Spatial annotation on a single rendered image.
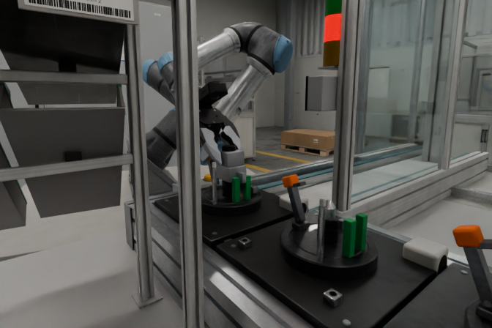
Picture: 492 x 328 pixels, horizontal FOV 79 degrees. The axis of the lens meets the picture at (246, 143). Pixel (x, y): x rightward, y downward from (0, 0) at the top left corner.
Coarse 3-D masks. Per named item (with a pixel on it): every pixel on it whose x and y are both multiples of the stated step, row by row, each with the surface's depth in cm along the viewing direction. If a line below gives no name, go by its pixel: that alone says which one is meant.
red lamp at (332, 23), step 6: (324, 18) 61; (330, 18) 59; (336, 18) 58; (324, 24) 61; (330, 24) 59; (336, 24) 58; (324, 30) 61; (330, 30) 59; (336, 30) 59; (324, 36) 61; (330, 36) 59; (336, 36) 59
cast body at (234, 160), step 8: (224, 152) 60; (232, 152) 60; (240, 152) 61; (224, 160) 60; (232, 160) 60; (240, 160) 61; (216, 168) 63; (224, 168) 61; (232, 168) 60; (240, 168) 61; (224, 176) 61; (232, 176) 60; (240, 176) 59
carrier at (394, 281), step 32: (288, 224) 54; (320, 224) 37; (352, 224) 38; (224, 256) 45; (256, 256) 43; (288, 256) 41; (320, 256) 38; (352, 256) 40; (384, 256) 43; (416, 256) 42; (288, 288) 36; (320, 288) 36; (352, 288) 36; (384, 288) 36; (416, 288) 36; (320, 320) 31; (352, 320) 31; (384, 320) 32
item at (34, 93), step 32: (0, 0) 28; (0, 32) 32; (32, 32) 33; (64, 32) 34; (96, 32) 35; (32, 64) 38; (96, 64) 41; (32, 96) 45; (64, 96) 47; (96, 96) 50
